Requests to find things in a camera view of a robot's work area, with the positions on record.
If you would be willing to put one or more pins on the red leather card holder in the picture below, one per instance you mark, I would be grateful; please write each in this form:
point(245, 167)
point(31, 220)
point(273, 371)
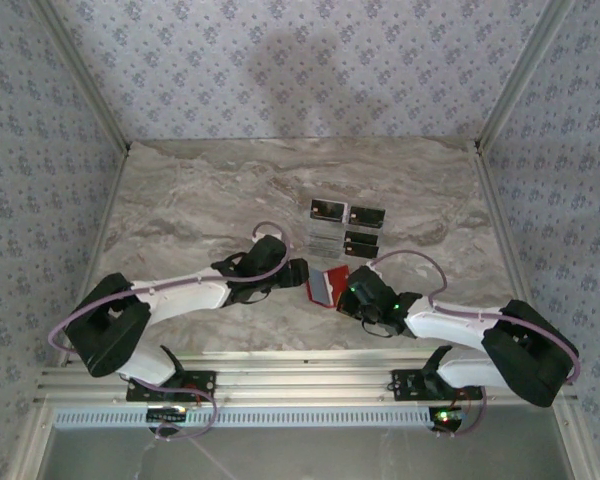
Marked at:
point(325, 287)

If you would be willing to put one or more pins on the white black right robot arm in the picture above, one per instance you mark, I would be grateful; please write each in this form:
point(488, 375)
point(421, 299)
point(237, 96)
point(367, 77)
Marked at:
point(450, 322)

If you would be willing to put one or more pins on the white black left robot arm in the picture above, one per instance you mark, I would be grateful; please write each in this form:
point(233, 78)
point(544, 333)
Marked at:
point(180, 300)

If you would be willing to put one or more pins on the shiny copper credit card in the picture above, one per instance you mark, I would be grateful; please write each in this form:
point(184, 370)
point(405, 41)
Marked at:
point(330, 210)

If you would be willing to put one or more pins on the small circuit board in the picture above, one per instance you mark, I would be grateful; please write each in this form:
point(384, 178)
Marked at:
point(447, 417)
point(167, 414)

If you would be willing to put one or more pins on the grey metal sheet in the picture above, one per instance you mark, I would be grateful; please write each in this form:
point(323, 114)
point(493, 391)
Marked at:
point(330, 457)

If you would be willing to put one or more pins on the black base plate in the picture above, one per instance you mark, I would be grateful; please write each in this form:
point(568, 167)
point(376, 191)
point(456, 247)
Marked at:
point(207, 381)
point(405, 385)

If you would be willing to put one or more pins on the aluminium front rail frame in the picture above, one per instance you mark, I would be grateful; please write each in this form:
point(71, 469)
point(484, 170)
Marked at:
point(305, 382)

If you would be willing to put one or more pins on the aluminium side rail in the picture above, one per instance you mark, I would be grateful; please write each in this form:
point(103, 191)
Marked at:
point(495, 200)
point(109, 200)

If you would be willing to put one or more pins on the aluminium frame leg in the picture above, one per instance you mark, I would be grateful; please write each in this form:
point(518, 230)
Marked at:
point(575, 445)
point(30, 445)

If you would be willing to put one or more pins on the aluminium corner post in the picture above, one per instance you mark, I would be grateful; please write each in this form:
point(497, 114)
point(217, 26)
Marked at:
point(85, 82)
point(525, 80)

